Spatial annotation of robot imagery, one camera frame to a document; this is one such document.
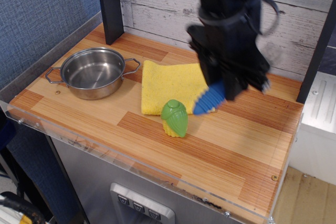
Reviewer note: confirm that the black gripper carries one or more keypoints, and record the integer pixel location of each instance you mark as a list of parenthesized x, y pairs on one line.
[(227, 51)]

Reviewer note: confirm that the blue handled metal fork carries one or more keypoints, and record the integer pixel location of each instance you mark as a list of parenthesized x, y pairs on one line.
[(214, 95)]

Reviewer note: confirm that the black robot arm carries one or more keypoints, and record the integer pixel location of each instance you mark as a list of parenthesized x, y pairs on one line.
[(228, 8)]

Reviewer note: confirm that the yellow folded towel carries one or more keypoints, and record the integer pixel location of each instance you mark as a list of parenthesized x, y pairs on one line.
[(160, 84)]

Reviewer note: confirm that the green yellow toy corn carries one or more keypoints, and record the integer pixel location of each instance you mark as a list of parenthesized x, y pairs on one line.
[(174, 118)]

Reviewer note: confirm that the white appliance at right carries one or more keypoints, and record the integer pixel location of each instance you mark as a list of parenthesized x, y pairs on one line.
[(313, 151)]

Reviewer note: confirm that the stainless steel pot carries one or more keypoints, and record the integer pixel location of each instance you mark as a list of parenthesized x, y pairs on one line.
[(95, 73)]

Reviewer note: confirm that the silver control panel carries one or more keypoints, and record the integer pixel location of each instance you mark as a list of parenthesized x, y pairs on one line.
[(132, 207)]

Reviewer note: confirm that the stainless steel cabinet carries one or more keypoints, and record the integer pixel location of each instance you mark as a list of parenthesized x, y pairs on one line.
[(92, 177)]

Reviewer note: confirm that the clear acrylic edge guard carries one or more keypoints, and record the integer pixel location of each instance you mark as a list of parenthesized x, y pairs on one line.
[(231, 160)]

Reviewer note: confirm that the black right vertical post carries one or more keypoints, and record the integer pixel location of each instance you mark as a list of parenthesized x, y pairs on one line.
[(327, 6)]

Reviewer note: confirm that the black vertical post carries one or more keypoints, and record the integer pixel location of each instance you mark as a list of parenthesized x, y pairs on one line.
[(327, 6), (112, 20)]

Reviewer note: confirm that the black left vertical post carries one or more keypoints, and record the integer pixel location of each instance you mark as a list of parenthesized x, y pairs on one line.
[(112, 20)]

